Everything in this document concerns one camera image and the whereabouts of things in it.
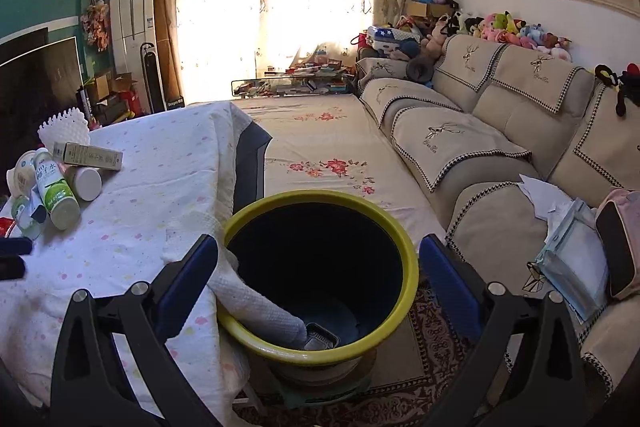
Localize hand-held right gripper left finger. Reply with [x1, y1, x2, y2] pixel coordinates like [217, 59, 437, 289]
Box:
[50, 234, 221, 427]

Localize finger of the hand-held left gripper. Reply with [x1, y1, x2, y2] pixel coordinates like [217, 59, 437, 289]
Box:
[0, 237, 32, 256]
[0, 257, 26, 280]

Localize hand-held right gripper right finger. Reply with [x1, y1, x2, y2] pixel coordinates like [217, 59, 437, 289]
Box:
[419, 234, 586, 427]

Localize green-label white bottle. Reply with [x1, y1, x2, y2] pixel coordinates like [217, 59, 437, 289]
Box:
[32, 148, 81, 230]

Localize dotted paper cup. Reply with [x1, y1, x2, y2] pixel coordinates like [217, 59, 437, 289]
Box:
[6, 156, 38, 198]

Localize white pill bottle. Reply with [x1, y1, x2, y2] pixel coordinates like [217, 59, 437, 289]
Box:
[65, 166, 103, 202]

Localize olive green carton box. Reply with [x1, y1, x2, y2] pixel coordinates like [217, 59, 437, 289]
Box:
[52, 142, 123, 171]

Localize yellow-rimmed black bin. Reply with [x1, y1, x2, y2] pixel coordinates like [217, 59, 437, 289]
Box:
[216, 189, 420, 367]

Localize small clear green bottle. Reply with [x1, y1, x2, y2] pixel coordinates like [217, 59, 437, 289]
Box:
[10, 194, 48, 240]

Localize white textured towel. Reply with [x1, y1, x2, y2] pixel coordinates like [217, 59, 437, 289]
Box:
[207, 247, 308, 350]

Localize dotted white tablecloth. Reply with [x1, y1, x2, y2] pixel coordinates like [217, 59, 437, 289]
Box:
[0, 101, 253, 418]

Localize white papers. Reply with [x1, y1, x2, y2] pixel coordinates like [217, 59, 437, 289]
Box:
[517, 174, 576, 228]

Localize blue plastic bag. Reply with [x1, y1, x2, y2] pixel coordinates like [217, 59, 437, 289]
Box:
[527, 199, 608, 323]

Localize dark grey table pad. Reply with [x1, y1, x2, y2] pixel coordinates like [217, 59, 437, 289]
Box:
[234, 122, 273, 218]

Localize foil tray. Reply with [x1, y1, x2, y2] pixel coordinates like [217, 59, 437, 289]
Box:
[302, 322, 341, 350]

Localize curved television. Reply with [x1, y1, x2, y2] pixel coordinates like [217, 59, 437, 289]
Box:
[0, 36, 85, 158]

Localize beige sofa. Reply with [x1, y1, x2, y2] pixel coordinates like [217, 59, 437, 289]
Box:
[356, 32, 640, 408]

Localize open cardboard boxes clutter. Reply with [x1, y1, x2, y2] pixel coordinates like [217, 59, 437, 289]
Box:
[75, 72, 143, 128]

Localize pink black bag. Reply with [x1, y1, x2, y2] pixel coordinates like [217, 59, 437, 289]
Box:
[595, 189, 640, 300]

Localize red canister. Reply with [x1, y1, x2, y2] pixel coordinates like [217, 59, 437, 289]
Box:
[120, 89, 140, 118]

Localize floral beige sheet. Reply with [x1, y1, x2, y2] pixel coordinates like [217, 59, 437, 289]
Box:
[230, 94, 446, 248]

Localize black tower fan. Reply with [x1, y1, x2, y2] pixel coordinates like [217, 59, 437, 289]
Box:
[140, 42, 167, 114]

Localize grey neck pillow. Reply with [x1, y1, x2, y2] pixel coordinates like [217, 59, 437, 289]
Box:
[406, 56, 435, 82]

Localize cluttered glass coffee table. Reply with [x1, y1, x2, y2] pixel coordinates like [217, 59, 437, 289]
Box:
[231, 67, 358, 98]

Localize artificial flower bunch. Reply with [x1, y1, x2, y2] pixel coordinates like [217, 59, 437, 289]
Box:
[81, 0, 111, 52]

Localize white standing air conditioner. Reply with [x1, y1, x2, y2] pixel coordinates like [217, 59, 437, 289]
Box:
[109, 0, 156, 80]

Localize star-print blue bag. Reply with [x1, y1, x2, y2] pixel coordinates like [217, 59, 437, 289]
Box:
[367, 25, 408, 52]

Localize pile of plush toys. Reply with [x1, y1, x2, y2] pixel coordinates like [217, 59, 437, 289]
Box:
[440, 9, 573, 62]

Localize black plush toy red yellow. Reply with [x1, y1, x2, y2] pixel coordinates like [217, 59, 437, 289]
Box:
[595, 63, 640, 118]

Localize cream curtain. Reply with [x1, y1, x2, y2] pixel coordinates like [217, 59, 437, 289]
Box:
[150, 0, 418, 105]

